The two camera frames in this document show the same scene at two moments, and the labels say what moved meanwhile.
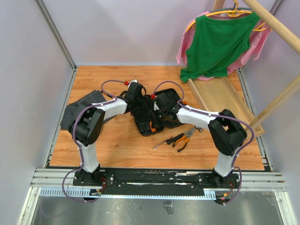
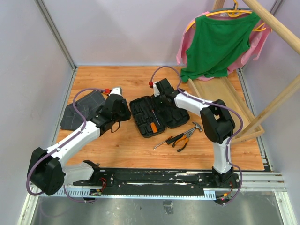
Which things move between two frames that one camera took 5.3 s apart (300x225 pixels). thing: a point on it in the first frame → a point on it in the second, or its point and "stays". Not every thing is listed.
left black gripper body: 140,103 → 123,115
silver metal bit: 163,142 stays
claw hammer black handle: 179,135 stays
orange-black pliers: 187,137 stays
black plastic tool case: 152,114 stays
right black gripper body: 161,113 → 160,99
